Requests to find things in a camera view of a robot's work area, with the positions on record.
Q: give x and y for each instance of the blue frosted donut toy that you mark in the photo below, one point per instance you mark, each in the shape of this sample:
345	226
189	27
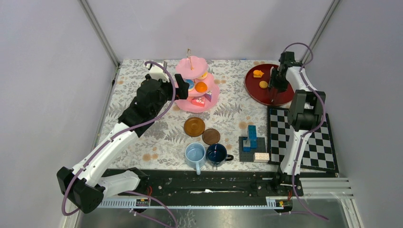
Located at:
191	84

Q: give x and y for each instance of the aluminium frame post right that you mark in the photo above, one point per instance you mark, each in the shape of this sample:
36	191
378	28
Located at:
324	23

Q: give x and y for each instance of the light blue mug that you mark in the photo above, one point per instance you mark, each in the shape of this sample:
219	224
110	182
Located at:
195	156

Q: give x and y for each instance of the pink purple cake slice toy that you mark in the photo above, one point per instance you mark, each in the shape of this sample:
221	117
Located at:
208	96

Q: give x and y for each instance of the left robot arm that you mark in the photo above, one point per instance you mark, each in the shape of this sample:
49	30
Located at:
84	184

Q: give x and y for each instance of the aluminium frame post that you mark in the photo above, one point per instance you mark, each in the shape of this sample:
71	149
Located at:
99	32
324	23

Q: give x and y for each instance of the dark blue mug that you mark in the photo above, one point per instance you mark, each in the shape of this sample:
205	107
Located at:
217	155

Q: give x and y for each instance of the light brown wooden coaster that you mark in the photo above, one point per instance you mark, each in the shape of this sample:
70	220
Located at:
194	126

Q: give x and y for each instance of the aluminium frame post left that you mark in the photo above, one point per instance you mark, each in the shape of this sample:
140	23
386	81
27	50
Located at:
99	32

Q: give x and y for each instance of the grey building block baseplate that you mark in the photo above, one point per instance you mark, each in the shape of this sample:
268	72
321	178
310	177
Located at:
250	156

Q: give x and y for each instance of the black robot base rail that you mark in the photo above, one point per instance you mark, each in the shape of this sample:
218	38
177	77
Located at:
212	188

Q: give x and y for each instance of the yellow round cake toy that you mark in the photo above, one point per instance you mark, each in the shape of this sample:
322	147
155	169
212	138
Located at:
202	77

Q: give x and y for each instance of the black white checkerboard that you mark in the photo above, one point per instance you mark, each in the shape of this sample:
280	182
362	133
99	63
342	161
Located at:
319	153

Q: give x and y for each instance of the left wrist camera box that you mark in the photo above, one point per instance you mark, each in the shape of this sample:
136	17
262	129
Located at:
156	72

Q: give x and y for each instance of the white building block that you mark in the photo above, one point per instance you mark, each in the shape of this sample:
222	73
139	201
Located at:
261	157

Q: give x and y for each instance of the floral patterned tablecloth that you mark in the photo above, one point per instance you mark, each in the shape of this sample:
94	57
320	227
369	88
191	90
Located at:
162	146

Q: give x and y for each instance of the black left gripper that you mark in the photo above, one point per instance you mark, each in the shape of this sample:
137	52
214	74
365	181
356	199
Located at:
174	89

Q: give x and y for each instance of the orange tart toy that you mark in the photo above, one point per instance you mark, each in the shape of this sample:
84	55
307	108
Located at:
201	87

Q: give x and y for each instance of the blue building block tower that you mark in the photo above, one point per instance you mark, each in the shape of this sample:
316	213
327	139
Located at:
250	142

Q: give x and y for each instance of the orange round cookie toy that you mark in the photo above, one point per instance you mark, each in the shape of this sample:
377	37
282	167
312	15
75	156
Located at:
263	84

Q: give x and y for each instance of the pink three-tier cake stand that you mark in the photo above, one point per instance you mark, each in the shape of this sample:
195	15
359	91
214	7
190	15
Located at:
203	93

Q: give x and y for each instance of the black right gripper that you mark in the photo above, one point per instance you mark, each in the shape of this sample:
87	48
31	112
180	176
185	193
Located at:
276	80

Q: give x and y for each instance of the dark red round tray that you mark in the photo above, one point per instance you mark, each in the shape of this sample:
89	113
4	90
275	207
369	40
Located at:
263	95

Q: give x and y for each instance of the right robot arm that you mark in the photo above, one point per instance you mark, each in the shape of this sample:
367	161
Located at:
306	113

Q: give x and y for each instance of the orange yellow fish pastry toy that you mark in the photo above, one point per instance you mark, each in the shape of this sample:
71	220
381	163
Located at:
258	74

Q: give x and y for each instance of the dark brown wooden coaster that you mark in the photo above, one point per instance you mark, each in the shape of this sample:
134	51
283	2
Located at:
211	136

